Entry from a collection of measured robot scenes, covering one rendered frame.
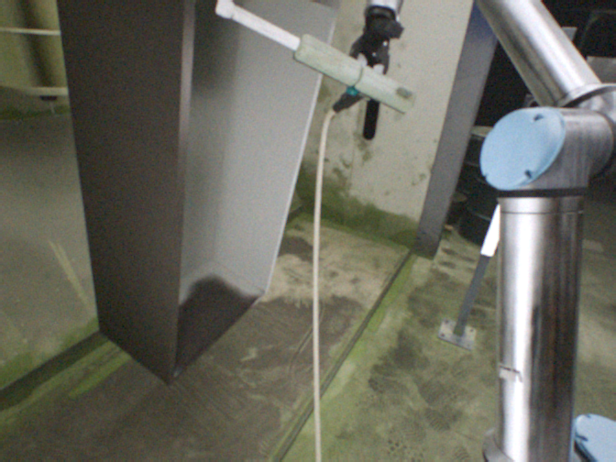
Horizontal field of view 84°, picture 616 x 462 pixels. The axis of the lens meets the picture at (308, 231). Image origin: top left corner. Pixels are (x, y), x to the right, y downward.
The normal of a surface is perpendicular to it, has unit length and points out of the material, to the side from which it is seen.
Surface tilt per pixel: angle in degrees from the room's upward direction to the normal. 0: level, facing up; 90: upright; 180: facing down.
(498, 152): 83
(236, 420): 0
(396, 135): 90
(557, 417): 69
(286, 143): 90
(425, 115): 90
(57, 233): 57
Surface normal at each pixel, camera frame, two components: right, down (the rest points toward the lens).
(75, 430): 0.07, -0.88
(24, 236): 0.76, -0.24
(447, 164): -0.50, 0.37
